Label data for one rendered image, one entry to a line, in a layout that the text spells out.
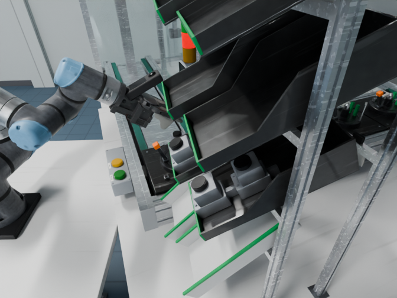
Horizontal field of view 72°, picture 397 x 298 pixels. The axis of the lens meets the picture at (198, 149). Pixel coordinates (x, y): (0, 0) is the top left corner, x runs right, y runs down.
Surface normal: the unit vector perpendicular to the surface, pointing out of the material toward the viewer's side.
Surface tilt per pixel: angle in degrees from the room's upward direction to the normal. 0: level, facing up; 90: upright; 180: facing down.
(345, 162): 90
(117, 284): 0
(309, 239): 0
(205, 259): 45
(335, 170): 90
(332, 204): 0
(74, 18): 90
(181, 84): 25
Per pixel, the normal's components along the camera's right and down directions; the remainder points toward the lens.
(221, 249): -0.71, -0.47
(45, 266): -0.03, -0.79
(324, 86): -0.94, 0.23
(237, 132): -0.44, -0.66
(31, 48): 0.01, 0.61
